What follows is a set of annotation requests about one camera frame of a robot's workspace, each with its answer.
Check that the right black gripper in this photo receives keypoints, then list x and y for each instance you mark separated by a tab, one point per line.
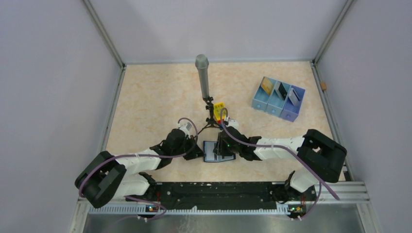
219	148

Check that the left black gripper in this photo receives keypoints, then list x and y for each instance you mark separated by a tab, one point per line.
196	151

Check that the dark blue card holder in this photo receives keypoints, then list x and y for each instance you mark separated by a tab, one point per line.
211	154

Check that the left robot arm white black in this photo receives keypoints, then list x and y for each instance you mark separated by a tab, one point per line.
115	176

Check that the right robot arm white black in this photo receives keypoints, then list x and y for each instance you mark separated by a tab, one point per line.
321	157

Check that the gold credit card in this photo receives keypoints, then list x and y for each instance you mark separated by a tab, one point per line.
267	85

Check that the black credit card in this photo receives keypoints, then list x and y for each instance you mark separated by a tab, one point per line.
281	90

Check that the silver credit card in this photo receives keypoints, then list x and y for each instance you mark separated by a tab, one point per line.
294	97

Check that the black tripod stand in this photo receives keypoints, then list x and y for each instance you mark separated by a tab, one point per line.
211	122

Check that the yellow red blue toy block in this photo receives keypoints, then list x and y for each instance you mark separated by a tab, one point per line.
219	113

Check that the light blue drawer left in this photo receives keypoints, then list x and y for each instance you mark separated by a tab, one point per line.
261	98

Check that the light blue drawer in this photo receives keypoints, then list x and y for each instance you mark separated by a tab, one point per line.
275	104
261	98

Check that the light blue drawer middle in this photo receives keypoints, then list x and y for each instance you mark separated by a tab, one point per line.
275	104

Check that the purple drawer right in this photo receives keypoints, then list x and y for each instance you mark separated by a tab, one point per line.
291	112

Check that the grey microphone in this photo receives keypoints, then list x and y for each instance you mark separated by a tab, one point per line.
202	63

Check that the small wooden knob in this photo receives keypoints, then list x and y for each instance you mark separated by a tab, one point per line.
323	86

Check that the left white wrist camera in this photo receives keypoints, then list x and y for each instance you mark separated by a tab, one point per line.
185	127

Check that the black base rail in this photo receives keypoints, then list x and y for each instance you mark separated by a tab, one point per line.
223	195

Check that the white cable duct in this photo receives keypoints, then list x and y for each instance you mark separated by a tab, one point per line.
142	209

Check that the aluminium frame front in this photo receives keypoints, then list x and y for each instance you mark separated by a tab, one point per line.
350	214

